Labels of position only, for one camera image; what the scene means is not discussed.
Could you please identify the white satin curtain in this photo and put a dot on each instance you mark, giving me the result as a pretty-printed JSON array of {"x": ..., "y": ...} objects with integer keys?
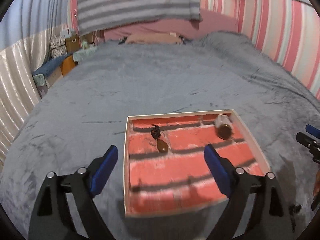
[{"x": 18, "y": 91}]

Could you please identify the patterned fabric bag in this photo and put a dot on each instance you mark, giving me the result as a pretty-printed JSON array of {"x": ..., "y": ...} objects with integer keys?
[{"x": 57, "y": 47}]

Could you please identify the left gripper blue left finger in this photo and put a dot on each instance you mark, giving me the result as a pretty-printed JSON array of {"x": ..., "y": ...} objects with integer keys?
[{"x": 51, "y": 217}]

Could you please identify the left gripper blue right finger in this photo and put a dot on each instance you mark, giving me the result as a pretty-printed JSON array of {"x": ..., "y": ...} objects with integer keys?
[{"x": 270, "y": 218}]

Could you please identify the beige tray with brick lining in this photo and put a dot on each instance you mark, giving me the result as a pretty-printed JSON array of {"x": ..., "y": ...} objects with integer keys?
[{"x": 164, "y": 169}]

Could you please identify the grey plush bed blanket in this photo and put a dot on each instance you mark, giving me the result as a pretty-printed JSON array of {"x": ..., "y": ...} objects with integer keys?
[{"x": 84, "y": 113}]

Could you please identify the brown storage box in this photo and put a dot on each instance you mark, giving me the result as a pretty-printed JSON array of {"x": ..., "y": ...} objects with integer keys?
[{"x": 72, "y": 44}]

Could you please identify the grey striped hanging sheet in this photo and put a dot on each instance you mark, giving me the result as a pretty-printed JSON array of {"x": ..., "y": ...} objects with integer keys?
[{"x": 107, "y": 14}]

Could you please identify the blue cloth on side table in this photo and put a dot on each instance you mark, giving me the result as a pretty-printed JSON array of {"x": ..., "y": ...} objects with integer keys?
[{"x": 50, "y": 66}]

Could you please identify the tan pillow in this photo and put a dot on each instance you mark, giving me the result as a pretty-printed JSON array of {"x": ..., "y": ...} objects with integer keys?
[{"x": 154, "y": 38}]

